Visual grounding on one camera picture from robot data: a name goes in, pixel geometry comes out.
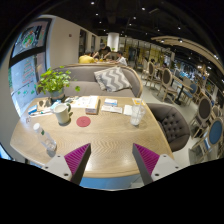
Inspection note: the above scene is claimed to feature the wooden chair blue back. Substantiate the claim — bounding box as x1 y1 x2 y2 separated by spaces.
188 117 223 165

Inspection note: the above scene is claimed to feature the grey zigzag cushion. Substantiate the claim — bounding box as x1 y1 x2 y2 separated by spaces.
94 66 132 92

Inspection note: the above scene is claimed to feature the person in yellow shirt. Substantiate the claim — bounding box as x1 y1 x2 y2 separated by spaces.
78 50 95 64

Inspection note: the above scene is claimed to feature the wooden chair grey back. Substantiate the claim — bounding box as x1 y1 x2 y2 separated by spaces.
189 96 212 138

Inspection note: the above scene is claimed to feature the blue white pamphlet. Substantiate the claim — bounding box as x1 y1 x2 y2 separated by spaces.
104 98 117 106

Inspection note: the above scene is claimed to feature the person in dark shirt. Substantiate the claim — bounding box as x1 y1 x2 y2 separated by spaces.
94 46 111 59

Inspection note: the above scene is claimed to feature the white tissue box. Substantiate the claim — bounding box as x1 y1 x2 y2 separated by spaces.
85 96 99 115

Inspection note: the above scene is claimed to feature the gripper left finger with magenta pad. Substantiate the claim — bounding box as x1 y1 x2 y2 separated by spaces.
42 143 91 185

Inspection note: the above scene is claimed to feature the person in white shirt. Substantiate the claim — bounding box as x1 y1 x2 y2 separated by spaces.
115 51 127 66

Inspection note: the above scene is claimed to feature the clear plastic water bottle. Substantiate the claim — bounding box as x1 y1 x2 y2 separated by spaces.
33 123 56 151

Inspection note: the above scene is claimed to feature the green potted plant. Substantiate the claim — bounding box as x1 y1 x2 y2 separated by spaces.
36 66 71 102

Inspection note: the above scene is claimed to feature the white paper napkin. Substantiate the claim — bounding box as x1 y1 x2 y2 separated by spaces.
123 105 132 116

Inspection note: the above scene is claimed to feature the wooden dining chair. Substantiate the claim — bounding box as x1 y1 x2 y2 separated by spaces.
160 68 177 101

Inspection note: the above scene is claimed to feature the grey tufted armchair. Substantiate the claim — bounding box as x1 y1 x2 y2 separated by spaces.
147 103 190 152

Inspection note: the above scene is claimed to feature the white ceramic mug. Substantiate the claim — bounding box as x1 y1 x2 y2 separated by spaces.
53 103 71 124

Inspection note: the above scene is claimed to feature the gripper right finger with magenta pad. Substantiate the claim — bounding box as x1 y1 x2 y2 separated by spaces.
132 143 181 185

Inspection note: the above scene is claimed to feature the red round coaster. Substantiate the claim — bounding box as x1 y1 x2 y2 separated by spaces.
76 116 91 127

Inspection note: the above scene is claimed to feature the grey curved sofa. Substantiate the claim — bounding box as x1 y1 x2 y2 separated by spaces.
58 63 143 97

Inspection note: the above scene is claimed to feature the white booklet on table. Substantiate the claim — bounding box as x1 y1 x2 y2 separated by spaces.
101 105 122 114

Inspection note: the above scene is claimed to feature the wall poster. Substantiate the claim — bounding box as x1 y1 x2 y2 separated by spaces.
12 19 51 57

